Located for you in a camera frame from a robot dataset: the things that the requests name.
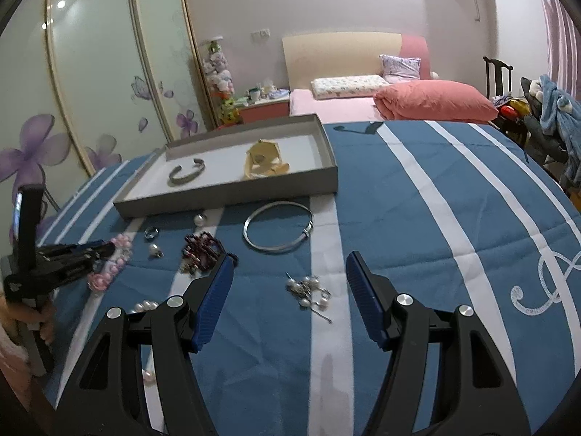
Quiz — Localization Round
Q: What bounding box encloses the blue white striped blanket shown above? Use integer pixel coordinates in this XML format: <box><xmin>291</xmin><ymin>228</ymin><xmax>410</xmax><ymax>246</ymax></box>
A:
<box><xmin>34</xmin><ymin>118</ymin><xmax>581</xmax><ymax>436</ymax></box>

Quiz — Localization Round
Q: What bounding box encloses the pearl brooch pin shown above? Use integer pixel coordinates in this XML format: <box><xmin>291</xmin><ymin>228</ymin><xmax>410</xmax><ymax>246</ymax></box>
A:
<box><xmin>285</xmin><ymin>272</ymin><xmax>335</xmax><ymax>326</ymax></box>

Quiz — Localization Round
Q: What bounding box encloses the pink bead bracelet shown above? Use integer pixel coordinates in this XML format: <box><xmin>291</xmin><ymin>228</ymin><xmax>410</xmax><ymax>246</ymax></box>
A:
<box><xmin>86</xmin><ymin>234</ymin><xmax>133</xmax><ymax>292</ymax></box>

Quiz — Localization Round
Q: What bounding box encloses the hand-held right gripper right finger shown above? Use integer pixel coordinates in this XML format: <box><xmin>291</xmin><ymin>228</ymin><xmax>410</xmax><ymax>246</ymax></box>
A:
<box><xmin>345</xmin><ymin>250</ymin><xmax>532</xmax><ymax>436</ymax></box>

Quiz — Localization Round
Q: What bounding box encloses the pink cream nightstand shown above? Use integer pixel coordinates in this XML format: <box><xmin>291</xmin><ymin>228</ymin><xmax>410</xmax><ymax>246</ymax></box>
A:
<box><xmin>238</xmin><ymin>96</ymin><xmax>291</xmax><ymax>125</ymax></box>

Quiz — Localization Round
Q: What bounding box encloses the white pearl necklace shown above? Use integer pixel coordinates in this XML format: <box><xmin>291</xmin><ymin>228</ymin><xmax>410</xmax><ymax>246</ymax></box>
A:
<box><xmin>129</xmin><ymin>299</ymin><xmax>161</xmax><ymax>383</ymax></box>

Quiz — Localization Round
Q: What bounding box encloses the dark grey garment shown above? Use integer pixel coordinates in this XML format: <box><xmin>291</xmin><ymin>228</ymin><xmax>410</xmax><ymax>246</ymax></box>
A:
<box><xmin>520</xmin><ymin>77</ymin><xmax>570</xmax><ymax>165</ymax></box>

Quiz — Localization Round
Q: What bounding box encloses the red yellow toy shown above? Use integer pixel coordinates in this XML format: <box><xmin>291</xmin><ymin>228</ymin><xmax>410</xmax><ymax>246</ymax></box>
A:
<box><xmin>498</xmin><ymin>99</ymin><xmax>531</xmax><ymax>124</ymax></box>

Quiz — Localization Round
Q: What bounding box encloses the thin silver bangle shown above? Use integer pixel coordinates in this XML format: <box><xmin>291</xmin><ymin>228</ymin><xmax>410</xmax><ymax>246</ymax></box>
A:
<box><xmin>243</xmin><ymin>201</ymin><xmax>315</xmax><ymax>252</ymax></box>

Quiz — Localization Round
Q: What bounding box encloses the clear tube of plush toys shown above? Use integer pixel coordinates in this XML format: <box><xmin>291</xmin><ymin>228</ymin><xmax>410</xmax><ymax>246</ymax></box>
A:
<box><xmin>200</xmin><ymin>36</ymin><xmax>239</xmax><ymax>124</ymax></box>

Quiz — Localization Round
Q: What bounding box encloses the cream pink headboard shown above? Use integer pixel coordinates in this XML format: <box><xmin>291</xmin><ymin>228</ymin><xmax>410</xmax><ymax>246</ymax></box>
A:
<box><xmin>282</xmin><ymin>32</ymin><xmax>430</xmax><ymax>92</ymax></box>

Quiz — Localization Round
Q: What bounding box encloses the dark red bead bracelet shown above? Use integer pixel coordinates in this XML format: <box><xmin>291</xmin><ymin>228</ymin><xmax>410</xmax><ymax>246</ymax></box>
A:
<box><xmin>180</xmin><ymin>233</ymin><xmax>226</xmax><ymax>274</ymax></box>

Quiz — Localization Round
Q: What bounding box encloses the small purple pillow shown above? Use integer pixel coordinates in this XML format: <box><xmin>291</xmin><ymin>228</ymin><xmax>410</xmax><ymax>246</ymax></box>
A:
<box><xmin>379</xmin><ymin>54</ymin><xmax>422</xmax><ymax>84</ymax></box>

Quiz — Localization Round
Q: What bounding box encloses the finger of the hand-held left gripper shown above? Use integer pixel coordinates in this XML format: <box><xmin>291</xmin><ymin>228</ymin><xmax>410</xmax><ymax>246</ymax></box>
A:
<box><xmin>43</xmin><ymin>257</ymin><xmax>106</xmax><ymax>289</ymax></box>
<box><xmin>40</xmin><ymin>240</ymin><xmax>116</xmax><ymax>261</ymax></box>

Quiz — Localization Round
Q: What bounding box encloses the pink curtain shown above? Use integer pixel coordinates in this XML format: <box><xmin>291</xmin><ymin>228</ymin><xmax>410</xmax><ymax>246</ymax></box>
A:
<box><xmin>531</xmin><ymin>0</ymin><xmax>581</xmax><ymax>80</ymax></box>

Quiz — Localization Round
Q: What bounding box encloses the grey cardboard tray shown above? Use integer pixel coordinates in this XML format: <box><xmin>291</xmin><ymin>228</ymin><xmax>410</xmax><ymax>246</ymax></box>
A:
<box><xmin>113</xmin><ymin>114</ymin><xmax>339</xmax><ymax>219</ymax></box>

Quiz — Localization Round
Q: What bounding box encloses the bed with pink sheet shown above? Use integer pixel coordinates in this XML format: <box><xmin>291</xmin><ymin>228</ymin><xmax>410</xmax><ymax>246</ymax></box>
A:
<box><xmin>288</xmin><ymin>86</ymin><xmax>500</xmax><ymax>124</ymax></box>

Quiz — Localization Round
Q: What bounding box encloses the silver cuff bracelet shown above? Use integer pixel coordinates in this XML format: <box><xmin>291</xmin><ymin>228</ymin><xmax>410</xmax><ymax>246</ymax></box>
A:
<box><xmin>169</xmin><ymin>158</ymin><xmax>206</xmax><ymax>187</ymax></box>

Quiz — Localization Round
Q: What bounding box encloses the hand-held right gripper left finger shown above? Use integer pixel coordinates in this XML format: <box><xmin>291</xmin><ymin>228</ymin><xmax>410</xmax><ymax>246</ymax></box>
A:
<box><xmin>52</xmin><ymin>252</ymin><xmax>239</xmax><ymax>436</ymax></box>

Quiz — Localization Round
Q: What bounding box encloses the folded pink duvet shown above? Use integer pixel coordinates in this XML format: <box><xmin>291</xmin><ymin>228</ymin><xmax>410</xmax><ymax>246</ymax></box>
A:
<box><xmin>373</xmin><ymin>79</ymin><xmax>500</xmax><ymax>123</ymax></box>

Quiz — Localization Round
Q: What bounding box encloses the person's left hand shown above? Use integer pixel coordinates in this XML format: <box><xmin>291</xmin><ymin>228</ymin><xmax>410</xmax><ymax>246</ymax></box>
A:
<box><xmin>2</xmin><ymin>299</ymin><xmax>57</xmax><ymax>348</ymax></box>

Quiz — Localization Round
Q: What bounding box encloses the flower print sliding wardrobe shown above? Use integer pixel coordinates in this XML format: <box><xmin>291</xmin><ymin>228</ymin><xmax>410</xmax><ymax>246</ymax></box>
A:
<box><xmin>0</xmin><ymin>0</ymin><xmax>215</xmax><ymax>237</ymax></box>

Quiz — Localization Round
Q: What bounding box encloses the dark wooden chair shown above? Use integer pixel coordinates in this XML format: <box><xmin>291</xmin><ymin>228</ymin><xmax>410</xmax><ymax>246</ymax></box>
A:
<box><xmin>483</xmin><ymin>57</ymin><xmax>515</xmax><ymax>101</ymax></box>

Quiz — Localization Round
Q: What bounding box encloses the blue fleece garment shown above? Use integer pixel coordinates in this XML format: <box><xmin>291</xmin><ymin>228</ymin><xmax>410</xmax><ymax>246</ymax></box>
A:
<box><xmin>529</xmin><ymin>73</ymin><xmax>581</xmax><ymax>188</ymax></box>

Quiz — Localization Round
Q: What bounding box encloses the white patterned pillow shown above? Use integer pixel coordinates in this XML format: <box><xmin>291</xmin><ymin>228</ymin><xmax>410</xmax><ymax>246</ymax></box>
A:
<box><xmin>311</xmin><ymin>74</ymin><xmax>391</xmax><ymax>100</ymax></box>

